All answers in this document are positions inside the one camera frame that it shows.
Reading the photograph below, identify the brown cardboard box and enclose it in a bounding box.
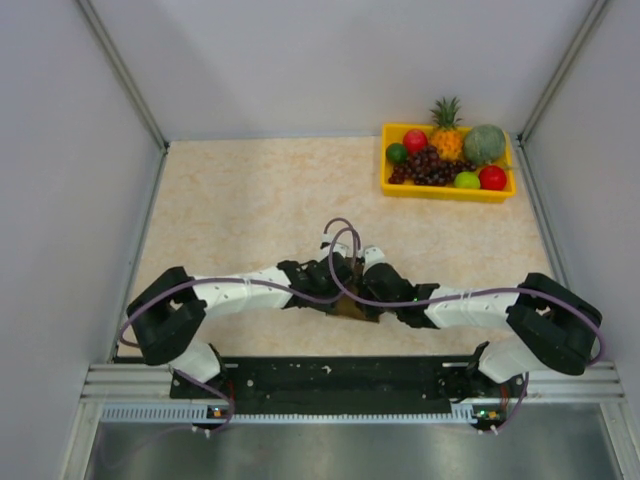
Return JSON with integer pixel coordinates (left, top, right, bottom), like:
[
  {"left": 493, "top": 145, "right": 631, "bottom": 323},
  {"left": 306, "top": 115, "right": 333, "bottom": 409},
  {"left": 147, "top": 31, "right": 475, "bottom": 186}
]
[{"left": 328, "top": 262, "right": 381, "bottom": 324}]

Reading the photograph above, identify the yellow plastic tray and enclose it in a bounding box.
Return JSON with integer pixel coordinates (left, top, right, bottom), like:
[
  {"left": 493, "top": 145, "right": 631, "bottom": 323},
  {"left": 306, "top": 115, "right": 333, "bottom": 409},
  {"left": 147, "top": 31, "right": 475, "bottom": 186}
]
[{"left": 379, "top": 123, "right": 517, "bottom": 203}]

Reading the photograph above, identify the purple grape bunch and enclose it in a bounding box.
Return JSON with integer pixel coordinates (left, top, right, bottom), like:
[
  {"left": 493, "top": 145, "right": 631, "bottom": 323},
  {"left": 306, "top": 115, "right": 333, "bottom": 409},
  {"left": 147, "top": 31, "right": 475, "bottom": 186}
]
[{"left": 386, "top": 146, "right": 476, "bottom": 187}]

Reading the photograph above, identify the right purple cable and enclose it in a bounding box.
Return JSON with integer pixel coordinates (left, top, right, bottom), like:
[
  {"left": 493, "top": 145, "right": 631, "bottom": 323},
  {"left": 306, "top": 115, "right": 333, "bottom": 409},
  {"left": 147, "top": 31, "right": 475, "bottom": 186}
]
[{"left": 327, "top": 227, "right": 607, "bottom": 435}]

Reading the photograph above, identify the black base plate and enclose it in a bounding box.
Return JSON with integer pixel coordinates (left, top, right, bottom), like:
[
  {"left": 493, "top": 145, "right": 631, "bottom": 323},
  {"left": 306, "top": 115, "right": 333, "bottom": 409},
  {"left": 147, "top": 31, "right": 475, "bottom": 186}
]
[{"left": 170, "top": 356, "right": 523, "bottom": 415}]

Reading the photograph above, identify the red apple front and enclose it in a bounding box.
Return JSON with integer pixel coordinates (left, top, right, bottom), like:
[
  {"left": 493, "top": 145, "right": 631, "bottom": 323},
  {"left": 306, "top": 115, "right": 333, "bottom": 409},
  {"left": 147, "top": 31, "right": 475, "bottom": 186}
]
[{"left": 478, "top": 165, "right": 508, "bottom": 191}]

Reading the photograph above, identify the aluminium frame rail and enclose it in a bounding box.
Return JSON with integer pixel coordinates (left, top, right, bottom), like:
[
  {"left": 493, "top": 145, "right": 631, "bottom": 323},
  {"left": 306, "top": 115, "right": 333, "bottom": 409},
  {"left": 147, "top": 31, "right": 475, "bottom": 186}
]
[{"left": 81, "top": 362, "right": 626, "bottom": 403}]

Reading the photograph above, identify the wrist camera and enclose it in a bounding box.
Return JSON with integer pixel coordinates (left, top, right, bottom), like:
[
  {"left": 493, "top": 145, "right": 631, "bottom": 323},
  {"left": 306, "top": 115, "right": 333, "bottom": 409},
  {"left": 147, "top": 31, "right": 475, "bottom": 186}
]
[
  {"left": 360, "top": 245, "right": 387, "bottom": 271},
  {"left": 317, "top": 233, "right": 352, "bottom": 260}
]

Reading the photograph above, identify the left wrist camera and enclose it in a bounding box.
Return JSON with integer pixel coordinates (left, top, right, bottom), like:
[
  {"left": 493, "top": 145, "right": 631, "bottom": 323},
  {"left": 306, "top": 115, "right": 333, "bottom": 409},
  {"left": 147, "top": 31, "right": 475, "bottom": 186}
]
[{"left": 317, "top": 233, "right": 352, "bottom": 260}]

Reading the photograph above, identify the light green lime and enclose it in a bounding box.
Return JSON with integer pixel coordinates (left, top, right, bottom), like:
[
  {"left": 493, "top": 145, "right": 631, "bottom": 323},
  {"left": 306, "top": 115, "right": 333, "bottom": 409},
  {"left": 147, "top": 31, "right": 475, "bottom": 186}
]
[{"left": 454, "top": 171, "right": 481, "bottom": 190}]

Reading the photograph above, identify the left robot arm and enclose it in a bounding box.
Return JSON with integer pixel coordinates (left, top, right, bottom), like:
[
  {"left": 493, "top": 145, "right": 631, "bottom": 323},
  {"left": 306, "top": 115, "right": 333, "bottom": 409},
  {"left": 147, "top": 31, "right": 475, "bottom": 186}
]
[{"left": 124, "top": 251, "right": 357, "bottom": 397}]

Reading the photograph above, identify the green melon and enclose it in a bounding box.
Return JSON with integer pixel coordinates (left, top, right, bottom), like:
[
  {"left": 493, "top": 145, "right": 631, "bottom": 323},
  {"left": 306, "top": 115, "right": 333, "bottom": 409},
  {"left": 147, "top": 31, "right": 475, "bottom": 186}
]
[{"left": 463, "top": 124, "right": 506, "bottom": 165}]

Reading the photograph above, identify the purple cable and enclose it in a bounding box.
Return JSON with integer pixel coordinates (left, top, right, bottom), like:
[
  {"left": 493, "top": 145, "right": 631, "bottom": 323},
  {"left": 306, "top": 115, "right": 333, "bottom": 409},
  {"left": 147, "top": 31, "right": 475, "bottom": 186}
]
[
  {"left": 327, "top": 227, "right": 607, "bottom": 435},
  {"left": 117, "top": 217, "right": 364, "bottom": 436}
]

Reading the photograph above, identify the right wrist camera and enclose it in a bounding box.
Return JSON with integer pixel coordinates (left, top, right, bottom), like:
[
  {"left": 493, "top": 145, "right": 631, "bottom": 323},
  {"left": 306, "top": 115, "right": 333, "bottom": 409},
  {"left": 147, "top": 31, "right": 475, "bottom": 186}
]
[{"left": 360, "top": 245, "right": 387, "bottom": 271}]

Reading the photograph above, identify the white cable duct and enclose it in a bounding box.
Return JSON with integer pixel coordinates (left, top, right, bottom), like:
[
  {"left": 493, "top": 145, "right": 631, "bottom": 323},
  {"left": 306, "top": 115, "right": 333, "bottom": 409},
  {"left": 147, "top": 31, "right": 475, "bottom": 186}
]
[{"left": 101, "top": 403, "right": 478, "bottom": 425}]

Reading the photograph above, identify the red apple back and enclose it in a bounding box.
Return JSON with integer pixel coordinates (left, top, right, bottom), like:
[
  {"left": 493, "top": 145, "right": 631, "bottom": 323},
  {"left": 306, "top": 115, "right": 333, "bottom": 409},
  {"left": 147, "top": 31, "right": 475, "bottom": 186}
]
[{"left": 402, "top": 129, "right": 429, "bottom": 155}]

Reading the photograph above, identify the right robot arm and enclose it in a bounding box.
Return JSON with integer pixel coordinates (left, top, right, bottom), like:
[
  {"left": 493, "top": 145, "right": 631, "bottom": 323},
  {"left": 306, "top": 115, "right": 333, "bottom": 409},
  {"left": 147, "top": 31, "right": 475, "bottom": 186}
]
[{"left": 358, "top": 263, "right": 602, "bottom": 396}]

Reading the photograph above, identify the red apple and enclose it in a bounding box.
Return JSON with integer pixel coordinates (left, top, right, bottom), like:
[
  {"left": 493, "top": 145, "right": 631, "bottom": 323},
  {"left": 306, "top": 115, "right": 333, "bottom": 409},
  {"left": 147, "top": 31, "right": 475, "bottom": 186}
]
[
  {"left": 478, "top": 165, "right": 508, "bottom": 191},
  {"left": 402, "top": 129, "right": 429, "bottom": 155}
]

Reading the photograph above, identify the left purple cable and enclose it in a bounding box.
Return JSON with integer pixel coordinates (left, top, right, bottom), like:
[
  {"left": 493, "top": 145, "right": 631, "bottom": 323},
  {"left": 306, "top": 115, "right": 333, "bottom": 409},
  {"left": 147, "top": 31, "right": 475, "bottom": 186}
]
[{"left": 117, "top": 217, "right": 364, "bottom": 436}]

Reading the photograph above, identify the dark green lime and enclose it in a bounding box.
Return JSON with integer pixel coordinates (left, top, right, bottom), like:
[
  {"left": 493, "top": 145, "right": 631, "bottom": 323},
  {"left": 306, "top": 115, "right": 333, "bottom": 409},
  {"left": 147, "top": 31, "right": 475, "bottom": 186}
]
[{"left": 385, "top": 143, "right": 409, "bottom": 165}]

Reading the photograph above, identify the pineapple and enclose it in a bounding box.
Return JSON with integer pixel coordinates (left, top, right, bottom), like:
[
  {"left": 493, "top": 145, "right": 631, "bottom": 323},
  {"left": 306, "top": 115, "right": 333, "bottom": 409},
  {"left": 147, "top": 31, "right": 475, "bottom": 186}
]
[{"left": 430, "top": 97, "right": 464, "bottom": 161}]

